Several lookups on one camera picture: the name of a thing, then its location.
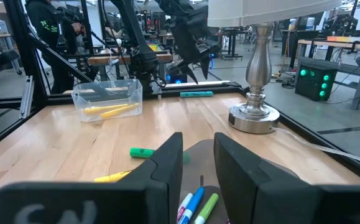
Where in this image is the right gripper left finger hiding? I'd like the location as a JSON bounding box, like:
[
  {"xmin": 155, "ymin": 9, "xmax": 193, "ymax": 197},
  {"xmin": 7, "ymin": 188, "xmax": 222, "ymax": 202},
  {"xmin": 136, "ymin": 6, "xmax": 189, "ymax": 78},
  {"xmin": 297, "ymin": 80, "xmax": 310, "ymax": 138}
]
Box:
[{"xmin": 0, "ymin": 131, "xmax": 185, "ymax": 224}]

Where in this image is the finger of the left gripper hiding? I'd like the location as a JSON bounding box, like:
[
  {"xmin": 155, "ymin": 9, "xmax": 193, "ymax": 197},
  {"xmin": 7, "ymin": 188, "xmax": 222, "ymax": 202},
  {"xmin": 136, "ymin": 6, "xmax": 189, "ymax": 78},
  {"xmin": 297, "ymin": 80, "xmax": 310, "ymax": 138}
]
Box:
[
  {"xmin": 199, "ymin": 55, "xmax": 212, "ymax": 81},
  {"xmin": 179, "ymin": 62, "xmax": 199, "ymax": 85}
]

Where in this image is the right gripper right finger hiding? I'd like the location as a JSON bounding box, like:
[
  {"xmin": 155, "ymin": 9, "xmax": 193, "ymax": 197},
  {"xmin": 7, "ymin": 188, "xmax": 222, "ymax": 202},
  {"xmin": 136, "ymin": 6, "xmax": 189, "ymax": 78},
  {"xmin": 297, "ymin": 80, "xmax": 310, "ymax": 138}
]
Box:
[{"xmin": 213, "ymin": 132, "xmax": 360, "ymax": 224}]

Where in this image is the teal highlighter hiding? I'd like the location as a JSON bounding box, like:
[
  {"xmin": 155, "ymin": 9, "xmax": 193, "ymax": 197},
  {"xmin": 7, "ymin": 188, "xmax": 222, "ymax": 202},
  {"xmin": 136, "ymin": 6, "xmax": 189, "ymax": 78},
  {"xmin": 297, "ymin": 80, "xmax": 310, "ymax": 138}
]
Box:
[{"xmin": 179, "ymin": 90, "xmax": 215, "ymax": 98}]

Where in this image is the red marker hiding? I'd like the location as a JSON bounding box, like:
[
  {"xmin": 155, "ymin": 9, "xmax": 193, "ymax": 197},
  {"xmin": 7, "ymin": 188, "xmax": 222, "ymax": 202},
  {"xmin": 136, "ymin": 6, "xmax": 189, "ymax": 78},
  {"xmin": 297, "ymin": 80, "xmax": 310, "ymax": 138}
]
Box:
[{"xmin": 176, "ymin": 192, "xmax": 195, "ymax": 223}]

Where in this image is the green highlighter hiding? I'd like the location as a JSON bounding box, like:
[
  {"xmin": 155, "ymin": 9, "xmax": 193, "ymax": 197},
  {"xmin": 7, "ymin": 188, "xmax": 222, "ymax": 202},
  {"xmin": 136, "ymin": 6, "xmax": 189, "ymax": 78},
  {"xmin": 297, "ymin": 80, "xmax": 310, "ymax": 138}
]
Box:
[{"xmin": 129, "ymin": 146, "xmax": 156, "ymax": 160}]

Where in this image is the blue marker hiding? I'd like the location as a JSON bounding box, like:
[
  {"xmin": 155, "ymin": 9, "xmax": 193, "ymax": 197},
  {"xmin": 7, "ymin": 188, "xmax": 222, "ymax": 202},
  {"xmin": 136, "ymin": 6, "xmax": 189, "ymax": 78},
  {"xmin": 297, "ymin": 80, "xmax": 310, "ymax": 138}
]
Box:
[{"xmin": 178, "ymin": 186, "xmax": 206, "ymax": 224}]

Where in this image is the white marker with green cap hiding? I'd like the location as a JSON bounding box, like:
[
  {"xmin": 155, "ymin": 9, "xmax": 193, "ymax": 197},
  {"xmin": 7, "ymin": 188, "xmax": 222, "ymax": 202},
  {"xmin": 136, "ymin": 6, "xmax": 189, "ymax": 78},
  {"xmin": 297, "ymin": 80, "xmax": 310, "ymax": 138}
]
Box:
[{"xmin": 193, "ymin": 192, "xmax": 220, "ymax": 224}]

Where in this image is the thin yellow highlighter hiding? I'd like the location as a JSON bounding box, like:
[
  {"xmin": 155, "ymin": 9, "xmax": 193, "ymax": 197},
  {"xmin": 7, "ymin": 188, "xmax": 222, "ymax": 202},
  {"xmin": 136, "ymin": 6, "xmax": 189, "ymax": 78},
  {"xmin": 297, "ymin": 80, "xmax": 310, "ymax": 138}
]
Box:
[
  {"xmin": 82, "ymin": 103, "xmax": 130, "ymax": 116},
  {"xmin": 99, "ymin": 102, "xmax": 141, "ymax": 119}
]

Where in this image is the blue-lit black device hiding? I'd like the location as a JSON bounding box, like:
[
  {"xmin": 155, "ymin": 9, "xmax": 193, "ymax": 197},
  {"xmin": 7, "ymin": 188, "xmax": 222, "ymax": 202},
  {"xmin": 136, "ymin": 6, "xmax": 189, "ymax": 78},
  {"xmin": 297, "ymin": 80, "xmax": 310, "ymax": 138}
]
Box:
[{"xmin": 165, "ymin": 73, "xmax": 189, "ymax": 85}]

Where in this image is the black side table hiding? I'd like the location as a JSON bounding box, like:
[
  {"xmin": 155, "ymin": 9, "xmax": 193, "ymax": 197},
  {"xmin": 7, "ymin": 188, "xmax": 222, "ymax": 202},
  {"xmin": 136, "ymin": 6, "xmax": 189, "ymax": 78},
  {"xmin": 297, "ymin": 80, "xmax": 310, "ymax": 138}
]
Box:
[{"xmin": 219, "ymin": 27, "xmax": 252, "ymax": 60}]

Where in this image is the plain yellow highlighter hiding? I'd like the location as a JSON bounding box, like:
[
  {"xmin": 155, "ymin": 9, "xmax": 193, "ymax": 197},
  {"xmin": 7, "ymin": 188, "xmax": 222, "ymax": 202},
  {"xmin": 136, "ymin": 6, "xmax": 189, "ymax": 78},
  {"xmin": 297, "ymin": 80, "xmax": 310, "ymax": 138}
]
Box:
[{"xmin": 93, "ymin": 170, "xmax": 133, "ymax": 184}]

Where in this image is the white shade silver table lamp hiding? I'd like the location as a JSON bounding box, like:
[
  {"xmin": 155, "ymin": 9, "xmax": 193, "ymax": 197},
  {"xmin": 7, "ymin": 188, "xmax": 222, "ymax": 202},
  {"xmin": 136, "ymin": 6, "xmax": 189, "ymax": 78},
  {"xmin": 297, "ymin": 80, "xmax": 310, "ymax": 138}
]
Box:
[{"xmin": 206, "ymin": 0, "xmax": 344, "ymax": 135}]

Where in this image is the wooden workbench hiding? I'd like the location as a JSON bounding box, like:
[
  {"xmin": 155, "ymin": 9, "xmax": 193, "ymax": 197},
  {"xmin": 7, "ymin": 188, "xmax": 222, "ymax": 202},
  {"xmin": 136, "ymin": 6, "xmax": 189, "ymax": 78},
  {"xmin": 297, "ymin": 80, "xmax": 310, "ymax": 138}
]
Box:
[
  {"xmin": 297, "ymin": 35, "xmax": 360, "ymax": 110},
  {"xmin": 87, "ymin": 49, "xmax": 173, "ymax": 82}
]

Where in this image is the clear plastic bin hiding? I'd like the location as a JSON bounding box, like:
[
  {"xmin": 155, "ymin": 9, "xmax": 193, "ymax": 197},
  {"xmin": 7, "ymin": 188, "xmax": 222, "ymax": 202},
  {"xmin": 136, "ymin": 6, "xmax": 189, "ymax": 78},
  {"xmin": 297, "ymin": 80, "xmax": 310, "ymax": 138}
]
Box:
[{"xmin": 70, "ymin": 78, "xmax": 144, "ymax": 123}]

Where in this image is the black computer with green lights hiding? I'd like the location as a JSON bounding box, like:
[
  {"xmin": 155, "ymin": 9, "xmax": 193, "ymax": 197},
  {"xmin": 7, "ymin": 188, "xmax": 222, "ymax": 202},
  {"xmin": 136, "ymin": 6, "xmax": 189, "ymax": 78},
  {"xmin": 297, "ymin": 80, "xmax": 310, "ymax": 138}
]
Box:
[{"xmin": 293, "ymin": 63, "xmax": 339, "ymax": 102}]

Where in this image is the person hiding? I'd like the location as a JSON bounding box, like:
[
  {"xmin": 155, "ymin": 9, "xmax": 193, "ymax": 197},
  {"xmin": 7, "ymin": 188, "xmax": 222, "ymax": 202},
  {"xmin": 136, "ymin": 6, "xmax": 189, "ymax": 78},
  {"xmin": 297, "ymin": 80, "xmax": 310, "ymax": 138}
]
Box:
[{"xmin": 25, "ymin": 0, "xmax": 86, "ymax": 95}]

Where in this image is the clear lamp cable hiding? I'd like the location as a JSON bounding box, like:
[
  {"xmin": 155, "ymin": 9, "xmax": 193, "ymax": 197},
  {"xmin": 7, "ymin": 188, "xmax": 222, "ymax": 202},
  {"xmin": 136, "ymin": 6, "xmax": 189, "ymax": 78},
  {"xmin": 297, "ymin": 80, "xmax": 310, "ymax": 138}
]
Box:
[{"xmin": 270, "ymin": 125, "xmax": 360, "ymax": 171}]

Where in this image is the silver metal bracket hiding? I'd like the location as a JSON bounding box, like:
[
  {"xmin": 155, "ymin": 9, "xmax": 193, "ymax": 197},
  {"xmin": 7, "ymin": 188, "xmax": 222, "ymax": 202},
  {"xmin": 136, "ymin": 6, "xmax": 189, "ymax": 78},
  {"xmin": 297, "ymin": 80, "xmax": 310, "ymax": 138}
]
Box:
[{"xmin": 19, "ymin": 75, "xmax": 35, "ymax": 120}]

